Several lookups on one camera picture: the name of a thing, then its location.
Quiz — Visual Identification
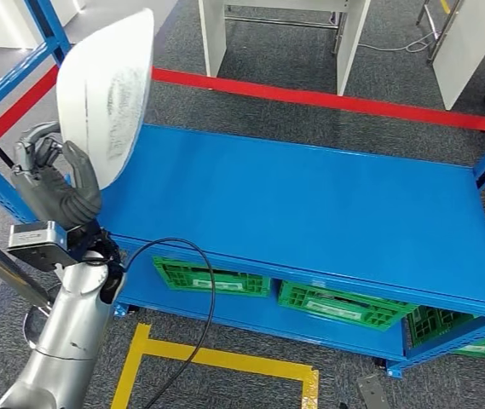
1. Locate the long red barrier belt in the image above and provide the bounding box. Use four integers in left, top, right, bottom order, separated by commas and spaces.
151, 66, 485, 135

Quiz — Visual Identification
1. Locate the open green plastic crate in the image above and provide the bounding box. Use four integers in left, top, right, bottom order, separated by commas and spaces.
407, 218, 485, 354

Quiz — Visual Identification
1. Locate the short red barrier belt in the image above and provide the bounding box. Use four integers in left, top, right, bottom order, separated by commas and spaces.
0, 65, 59, 155

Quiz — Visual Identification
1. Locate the white floor cable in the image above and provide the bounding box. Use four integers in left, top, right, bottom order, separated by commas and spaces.
356, 31, 439, 55

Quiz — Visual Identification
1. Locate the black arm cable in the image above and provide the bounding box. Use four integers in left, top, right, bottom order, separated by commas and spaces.
114, 237, 217, 409

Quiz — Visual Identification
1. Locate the blue metal shelf rack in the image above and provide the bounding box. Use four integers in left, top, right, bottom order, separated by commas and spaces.
0, 0, 485, 379

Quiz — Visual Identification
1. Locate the white table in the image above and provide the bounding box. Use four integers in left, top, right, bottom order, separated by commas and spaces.
431, 0, 485, 111
197, 0, 371, 96

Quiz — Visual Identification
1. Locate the chrome stanchion post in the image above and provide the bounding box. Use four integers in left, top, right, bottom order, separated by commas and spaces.
0, 222, 62, 351

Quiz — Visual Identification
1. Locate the chrome metal frame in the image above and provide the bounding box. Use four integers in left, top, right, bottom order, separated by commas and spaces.
414, 0, 465, 63

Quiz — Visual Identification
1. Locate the yellow floor tape square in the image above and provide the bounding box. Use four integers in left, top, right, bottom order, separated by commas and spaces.
111, 323, 320, 409

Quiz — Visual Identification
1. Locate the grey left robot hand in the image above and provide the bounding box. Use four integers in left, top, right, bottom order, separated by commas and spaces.
12, 121, 103, 230

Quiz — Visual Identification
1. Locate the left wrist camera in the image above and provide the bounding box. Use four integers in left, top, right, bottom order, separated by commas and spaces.
7, 220, 70, 274

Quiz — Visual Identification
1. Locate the white curved plastic part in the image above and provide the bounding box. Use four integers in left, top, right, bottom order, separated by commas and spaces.
55, 7, 155, 192

